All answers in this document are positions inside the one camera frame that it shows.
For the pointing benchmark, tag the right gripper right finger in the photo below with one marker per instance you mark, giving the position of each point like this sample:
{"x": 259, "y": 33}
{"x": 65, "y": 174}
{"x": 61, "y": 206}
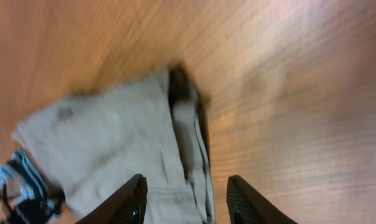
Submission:
{"x": 247, "y": 206}

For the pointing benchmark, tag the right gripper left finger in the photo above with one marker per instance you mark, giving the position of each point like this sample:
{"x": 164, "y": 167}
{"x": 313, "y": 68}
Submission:
{"x": 125, "y": 206}

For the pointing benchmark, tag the grey shorts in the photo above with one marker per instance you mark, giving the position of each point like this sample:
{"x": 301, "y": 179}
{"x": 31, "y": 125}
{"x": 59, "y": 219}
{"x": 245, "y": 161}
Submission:
{"x": 90, "y": 145}

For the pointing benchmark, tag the folded blue denim jeans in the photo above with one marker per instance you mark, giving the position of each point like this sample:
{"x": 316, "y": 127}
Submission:
{"x": 23, "y": 180}

